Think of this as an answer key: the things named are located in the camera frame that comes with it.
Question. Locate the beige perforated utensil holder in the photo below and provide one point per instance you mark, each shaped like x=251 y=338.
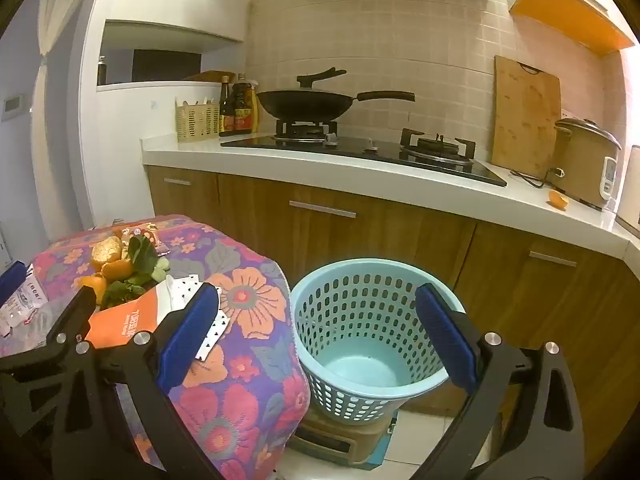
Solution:
x=197 y=122

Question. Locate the orange and white carton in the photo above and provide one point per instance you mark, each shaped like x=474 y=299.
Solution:
x=120 y=322

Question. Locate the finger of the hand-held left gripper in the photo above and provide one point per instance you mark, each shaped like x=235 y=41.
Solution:
x=70 y=317
x=11 y=280

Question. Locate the orange wall cabinet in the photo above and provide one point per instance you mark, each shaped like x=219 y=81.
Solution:
x=570 y=15

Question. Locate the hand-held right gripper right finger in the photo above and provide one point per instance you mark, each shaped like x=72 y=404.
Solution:
x=445 y=340

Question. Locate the light blue perforated basket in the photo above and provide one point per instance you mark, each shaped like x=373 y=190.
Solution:
x=360 y=360

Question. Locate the floral tablecloth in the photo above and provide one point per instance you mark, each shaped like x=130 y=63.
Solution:
x=240 y=300

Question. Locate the red label sauce bottle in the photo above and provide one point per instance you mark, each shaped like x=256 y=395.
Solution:
x=243 y=107

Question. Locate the blue board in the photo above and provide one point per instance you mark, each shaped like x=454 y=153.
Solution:
x=384 y=452

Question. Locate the white printed packet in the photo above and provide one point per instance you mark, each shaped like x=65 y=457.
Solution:
x=22 y=302

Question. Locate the red snack wrapper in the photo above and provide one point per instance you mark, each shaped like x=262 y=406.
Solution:
x=152 y=240

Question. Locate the wooden kitchen cabinet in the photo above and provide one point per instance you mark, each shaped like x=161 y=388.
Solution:
x=390 y=240

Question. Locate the green leafy vegetable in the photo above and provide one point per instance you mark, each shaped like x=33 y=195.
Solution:
x=117 y=292
x=141 y=255

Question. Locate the orange peel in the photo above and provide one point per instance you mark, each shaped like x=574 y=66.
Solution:
x=95 y=286
x=117 y=269

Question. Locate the white dotted paper wrapper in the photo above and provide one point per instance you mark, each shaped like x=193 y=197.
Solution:
x=217 y=325

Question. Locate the black burner grate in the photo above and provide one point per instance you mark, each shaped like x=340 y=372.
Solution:
x=437 y=147
x=305 y=130

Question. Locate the dark glass bottle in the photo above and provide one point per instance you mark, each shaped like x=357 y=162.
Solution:
x=102 y=71

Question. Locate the beige rice cooker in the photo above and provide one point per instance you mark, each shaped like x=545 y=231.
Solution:
x=582 y=165

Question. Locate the orange fruit piece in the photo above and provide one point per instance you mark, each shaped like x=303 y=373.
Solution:
x=558 y=201

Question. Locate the black glass gas stove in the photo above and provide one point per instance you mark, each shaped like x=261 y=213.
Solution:
x=380 y=152

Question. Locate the brown stool under basket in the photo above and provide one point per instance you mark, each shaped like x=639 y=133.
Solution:
x=330 y=440

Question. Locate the bamboo cutting board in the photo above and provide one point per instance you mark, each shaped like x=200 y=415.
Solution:
x=525 y=120

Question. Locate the black wok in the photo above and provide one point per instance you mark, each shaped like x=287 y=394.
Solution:
x=310 y=102

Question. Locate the yellow oil bottle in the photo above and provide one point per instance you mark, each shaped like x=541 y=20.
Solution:
x=257 y=110

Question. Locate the dark sauce bottle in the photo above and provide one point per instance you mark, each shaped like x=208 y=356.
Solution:
x=226 y=107

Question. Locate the pale green vegetable scrap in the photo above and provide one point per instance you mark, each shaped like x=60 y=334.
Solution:
x=160 y=270

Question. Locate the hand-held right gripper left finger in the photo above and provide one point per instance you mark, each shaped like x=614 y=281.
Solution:
x=187 y=340

